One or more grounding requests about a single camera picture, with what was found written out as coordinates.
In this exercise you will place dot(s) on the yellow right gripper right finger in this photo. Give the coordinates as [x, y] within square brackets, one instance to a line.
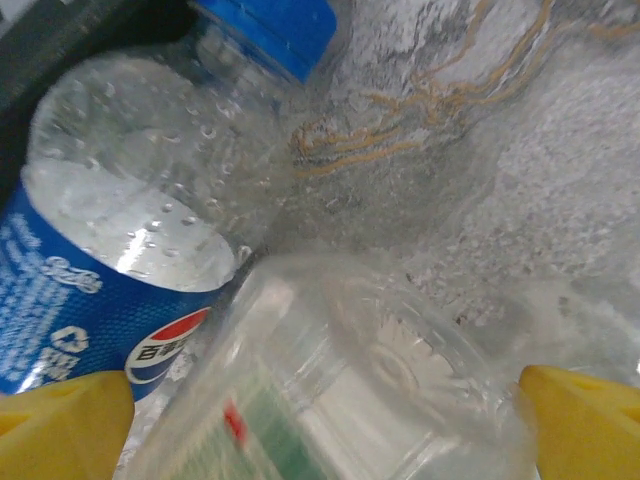
[590, 435]

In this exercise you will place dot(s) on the Pepsi bottle blue cap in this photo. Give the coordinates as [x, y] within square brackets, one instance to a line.
[125, 150]

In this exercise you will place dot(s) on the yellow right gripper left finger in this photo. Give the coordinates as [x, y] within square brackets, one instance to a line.
[55, 435]

